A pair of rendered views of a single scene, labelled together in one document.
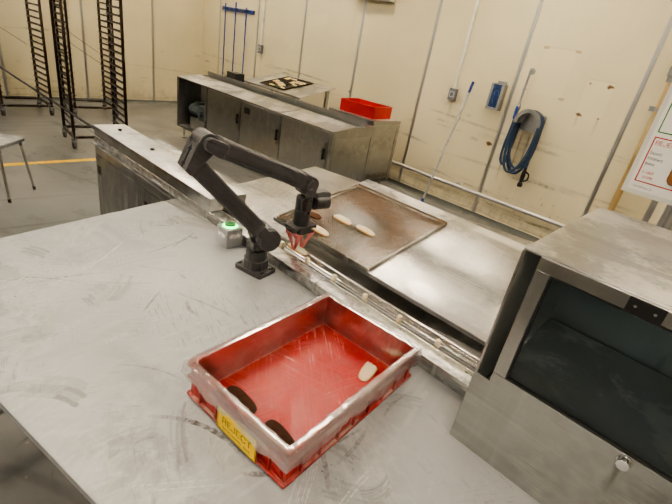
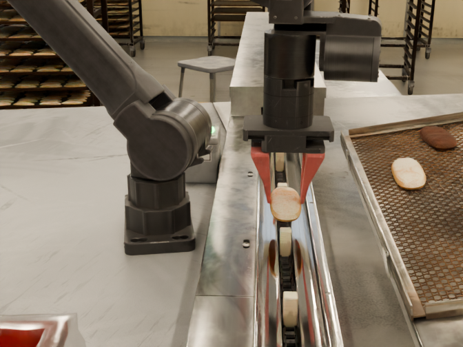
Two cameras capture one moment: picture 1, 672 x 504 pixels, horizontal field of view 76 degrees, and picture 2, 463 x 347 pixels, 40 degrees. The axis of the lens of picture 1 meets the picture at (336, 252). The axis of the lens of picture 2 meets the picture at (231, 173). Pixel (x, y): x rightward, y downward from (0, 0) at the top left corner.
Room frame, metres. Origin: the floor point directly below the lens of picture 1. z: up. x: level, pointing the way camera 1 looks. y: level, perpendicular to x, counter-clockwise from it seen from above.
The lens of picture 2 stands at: (0.94, -0.39, 1.18)
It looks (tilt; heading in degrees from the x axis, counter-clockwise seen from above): 20 degrees down; 53
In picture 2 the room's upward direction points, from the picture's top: straight up
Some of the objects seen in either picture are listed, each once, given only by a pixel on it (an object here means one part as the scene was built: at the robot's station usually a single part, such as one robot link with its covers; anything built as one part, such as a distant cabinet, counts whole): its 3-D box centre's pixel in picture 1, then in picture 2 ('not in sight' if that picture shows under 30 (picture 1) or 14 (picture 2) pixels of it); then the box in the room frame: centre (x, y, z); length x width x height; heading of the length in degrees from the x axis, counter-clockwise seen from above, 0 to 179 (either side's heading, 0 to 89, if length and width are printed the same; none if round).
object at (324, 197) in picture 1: (314, 193); (327, 24); (1.44, 0.11, 1.09); 0.11 x 0.09 x 0.12; 130
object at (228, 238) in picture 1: (229, 238); (198, 163); (1.47, 0.41, 0.84); 0.08 x 0.08 x 0.11; 50
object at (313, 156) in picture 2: (300, 236); (291, 165); (1.42, 0.14, 0.93); 0.07 x 0.07 x 0.09; 50
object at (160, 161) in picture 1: (159, 160); (273, 48); (2.10, 0.97, 0.89); 1.25 x 0.18 x 0.09; 50
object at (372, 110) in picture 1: (365, 108); not in sight; (5.23, -0.04, 0.93); 0.51 x 0.36 x 0.13; 54
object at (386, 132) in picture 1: (357, 150); not in sight; (5.23, -0.04, 0.44); 0.70 x 0.55 x 0.87; 50
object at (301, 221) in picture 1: (301, 219); (288, 107); (1.42, 0.14, 1.00); 0.10 x 0.07 x 0.07; 140
